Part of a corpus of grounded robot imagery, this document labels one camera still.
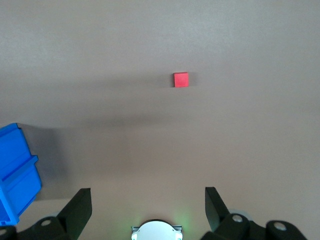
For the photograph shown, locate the blue plastic storage bin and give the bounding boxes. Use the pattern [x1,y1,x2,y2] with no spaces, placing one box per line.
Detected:
[0,122,43,227]

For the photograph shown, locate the red cube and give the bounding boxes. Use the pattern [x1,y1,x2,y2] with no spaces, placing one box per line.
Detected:
[173,71,190,88]

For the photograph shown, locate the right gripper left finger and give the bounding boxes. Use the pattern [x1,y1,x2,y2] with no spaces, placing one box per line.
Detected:
[0,187,93,240]

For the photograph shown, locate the brown table mat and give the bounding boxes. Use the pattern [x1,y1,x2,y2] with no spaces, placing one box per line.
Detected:
[0,0,320,240]

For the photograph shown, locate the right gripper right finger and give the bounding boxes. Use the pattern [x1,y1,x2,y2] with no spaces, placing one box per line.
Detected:
[201,186,307,240]

